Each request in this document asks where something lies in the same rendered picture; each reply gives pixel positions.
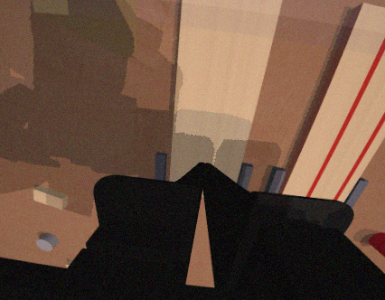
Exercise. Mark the grey cylinder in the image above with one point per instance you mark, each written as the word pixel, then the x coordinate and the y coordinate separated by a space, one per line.
pixel 47 242

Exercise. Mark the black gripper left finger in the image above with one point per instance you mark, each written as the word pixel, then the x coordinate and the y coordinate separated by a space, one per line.
pixel 174 204

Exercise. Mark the tan rectangular block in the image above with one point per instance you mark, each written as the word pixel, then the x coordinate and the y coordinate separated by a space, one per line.
pixel 50 197

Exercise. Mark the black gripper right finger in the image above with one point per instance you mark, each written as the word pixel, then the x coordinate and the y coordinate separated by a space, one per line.
pixel 234 215

